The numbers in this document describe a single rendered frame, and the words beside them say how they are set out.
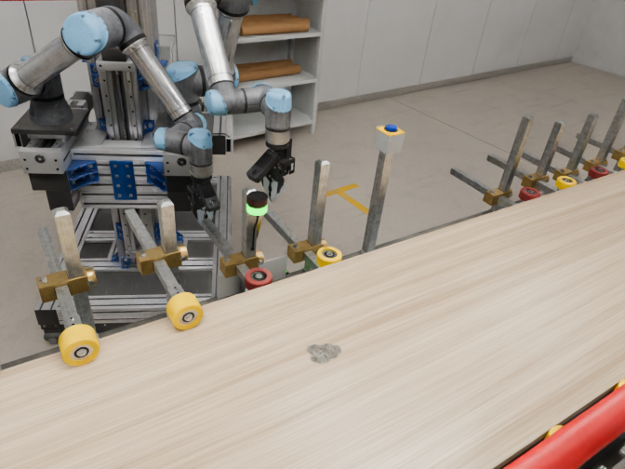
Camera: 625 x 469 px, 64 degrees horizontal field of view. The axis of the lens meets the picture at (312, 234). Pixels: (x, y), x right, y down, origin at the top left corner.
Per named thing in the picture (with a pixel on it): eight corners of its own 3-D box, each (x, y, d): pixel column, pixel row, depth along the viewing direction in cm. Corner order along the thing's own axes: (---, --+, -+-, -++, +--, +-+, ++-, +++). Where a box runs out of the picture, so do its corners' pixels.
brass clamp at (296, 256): (285, 255, 173) (286, 243, 170) (318, 246, 180) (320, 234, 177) (295, 265, 169) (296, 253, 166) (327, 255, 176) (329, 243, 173)
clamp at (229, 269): (219, 269, 159) (219, 257, 157) (257, 259, 166) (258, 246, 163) (226, 279, 156) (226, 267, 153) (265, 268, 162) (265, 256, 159)
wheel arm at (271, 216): (263, 219, 191) (263, 208, 188) (271, 217, 192) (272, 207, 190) (325, 286, 161) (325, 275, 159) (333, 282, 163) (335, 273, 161)
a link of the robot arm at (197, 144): (192, 124, 163) (216, 129, 162) (193, 154, 169) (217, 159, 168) (180, 132, 157) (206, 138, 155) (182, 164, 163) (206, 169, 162)
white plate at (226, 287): (217, 298, 166) (216, 274, 160) (285, 276, 178) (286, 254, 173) (218, 299, 166) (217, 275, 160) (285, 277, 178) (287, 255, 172)
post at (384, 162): (359, 253, 194) (378, 147, 168) (368, 250, 196) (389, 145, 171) (365, 260, 191) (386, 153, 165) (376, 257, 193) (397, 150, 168)
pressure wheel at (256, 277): (240, 300, 152) (240, 270, 146) (263, 291, 156) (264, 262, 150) (251, 315, 147) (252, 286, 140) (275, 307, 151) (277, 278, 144)
